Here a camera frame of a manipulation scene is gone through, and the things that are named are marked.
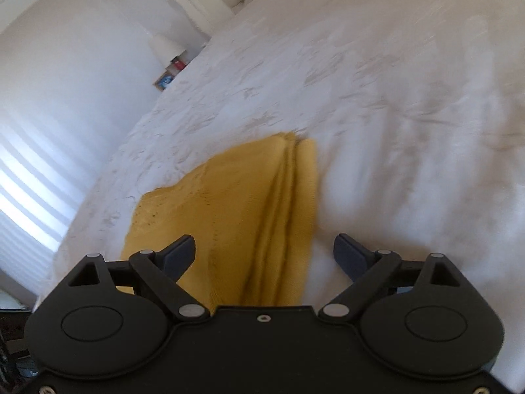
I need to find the white floral bedspread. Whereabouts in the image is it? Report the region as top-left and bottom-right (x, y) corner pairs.
(51, 0), (525, 378)

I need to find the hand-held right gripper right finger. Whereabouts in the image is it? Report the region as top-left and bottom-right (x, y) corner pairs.
(319, 233), (458, 321)

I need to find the wooden picture frame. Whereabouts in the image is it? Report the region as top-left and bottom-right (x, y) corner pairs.
(153, 71), (176, 91)

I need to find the white table lamp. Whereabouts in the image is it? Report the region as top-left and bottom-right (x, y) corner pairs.
(149, 34), (182, 61)

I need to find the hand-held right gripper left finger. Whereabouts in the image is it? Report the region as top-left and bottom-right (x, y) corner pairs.
(68, 234), (206, 323)

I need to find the yellow knit sweater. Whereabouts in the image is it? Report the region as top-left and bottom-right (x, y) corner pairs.
(119, 131), (319, 308)

